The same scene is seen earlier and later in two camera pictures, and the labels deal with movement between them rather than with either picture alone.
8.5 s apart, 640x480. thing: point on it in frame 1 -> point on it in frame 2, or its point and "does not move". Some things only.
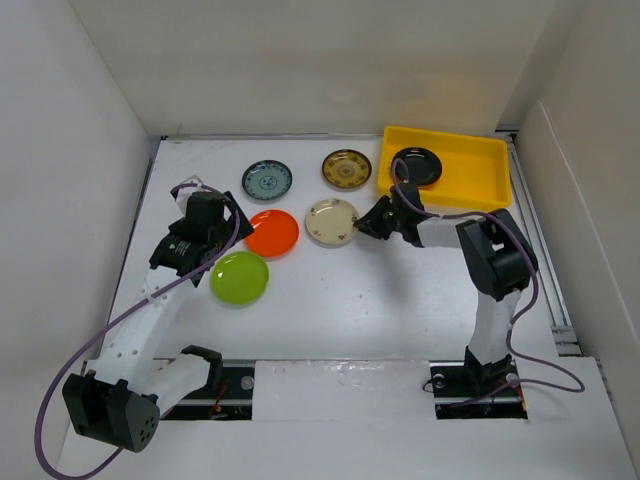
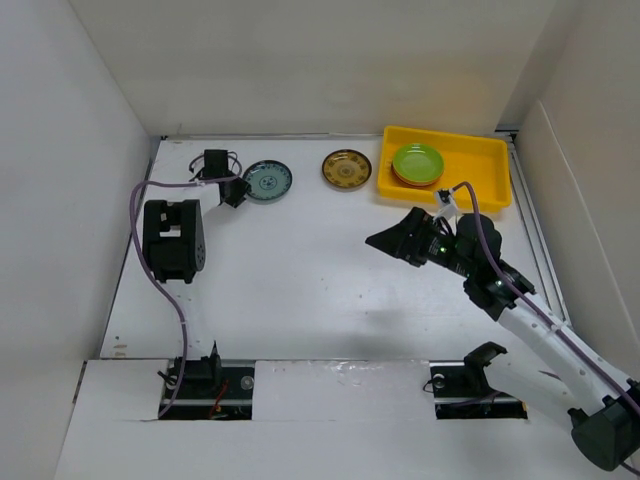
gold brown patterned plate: [347, 169] does not move
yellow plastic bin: [475, 172] does not move
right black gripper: [370, 221] -> [397, 241]
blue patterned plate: [267, 180] does not move
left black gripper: [244, 228] -> [242, 188]
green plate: [239, 278] -> [418, 162]
